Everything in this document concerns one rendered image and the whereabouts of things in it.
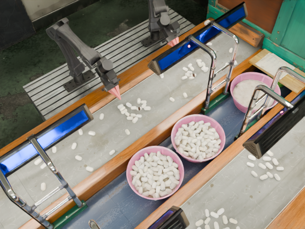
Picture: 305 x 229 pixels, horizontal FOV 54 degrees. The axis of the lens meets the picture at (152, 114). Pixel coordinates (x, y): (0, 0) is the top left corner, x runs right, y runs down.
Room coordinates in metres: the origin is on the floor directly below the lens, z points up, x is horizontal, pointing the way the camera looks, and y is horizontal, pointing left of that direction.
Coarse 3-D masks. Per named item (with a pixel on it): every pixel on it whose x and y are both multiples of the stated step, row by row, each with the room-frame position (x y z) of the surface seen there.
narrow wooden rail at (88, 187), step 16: (240, 64) 1.22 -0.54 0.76; (176, 112) 0.91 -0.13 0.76; (192, 112) 0.92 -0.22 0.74; (160, 128) 0.82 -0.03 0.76; (144, 144) 0.73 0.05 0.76; (112, 160) 0.66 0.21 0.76; (128, 160) 0.66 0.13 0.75; (96, 176) 0.58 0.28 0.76; (112, 176) 0.60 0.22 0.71; (80, 192) 0.51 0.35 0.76; (96, 192) 0.54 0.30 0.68; (48, 208) 0.45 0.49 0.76; (64, 208) 0.45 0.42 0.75; (32, 224) 0.39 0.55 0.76
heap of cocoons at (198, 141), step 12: (180, 132) 0.80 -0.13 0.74; (192, 132) 0.79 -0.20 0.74; (204, 132) 0.79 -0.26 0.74; (216, 132) 0.79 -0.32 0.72; (180, 144) 0.73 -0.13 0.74; (192, 144) 0.72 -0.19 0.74; (204, 144) 0.72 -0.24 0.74; (216, 144) 0.71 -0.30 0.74; (192, 156) 0.66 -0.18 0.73; (204, 156) 0.65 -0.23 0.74
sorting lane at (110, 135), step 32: (192, 64) 1.27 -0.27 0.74; (224, 64) 1.25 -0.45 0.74; (128, 96) 1.06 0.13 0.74; (160, 96) 1.04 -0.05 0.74; (192, 96) 1.03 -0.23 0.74; (96, 128) 0.87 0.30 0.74; (128, 128) 0.85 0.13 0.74; (32, 160) 0.71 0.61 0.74; (64, 160) 0.69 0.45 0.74; (96, 160) 0.68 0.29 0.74; (0, 192) 0.55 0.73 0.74; (32, 192) 0.54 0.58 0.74; (64, 192) 0.53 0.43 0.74; (0, 224) 0.41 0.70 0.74
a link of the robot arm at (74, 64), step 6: (54, 24) 1.31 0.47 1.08; (60, 24) 1.31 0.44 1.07; (60, 42) 1.26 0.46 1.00; (66, 42) 1.28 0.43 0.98; (60, 48) 1.28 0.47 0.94; (66, 48) 1.26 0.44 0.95; (66, 54) 1.25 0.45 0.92; (72, 54) 1.26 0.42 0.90; (66, 60) 1.26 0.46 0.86; (72, 60) 1.25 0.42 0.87; (78, 60) 1.27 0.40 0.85; (72, 66) 1.23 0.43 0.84; (78, 66) 1.24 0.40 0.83; (78, 72) 1.23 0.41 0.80
